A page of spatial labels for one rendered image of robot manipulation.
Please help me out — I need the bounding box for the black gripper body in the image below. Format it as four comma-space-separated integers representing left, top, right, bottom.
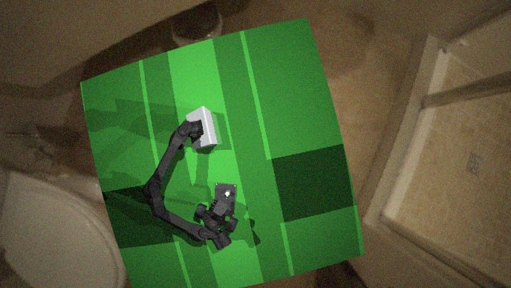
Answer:
194, 203, 238, 232

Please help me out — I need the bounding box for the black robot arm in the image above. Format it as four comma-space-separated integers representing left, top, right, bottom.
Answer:
142, 120, 232, 250

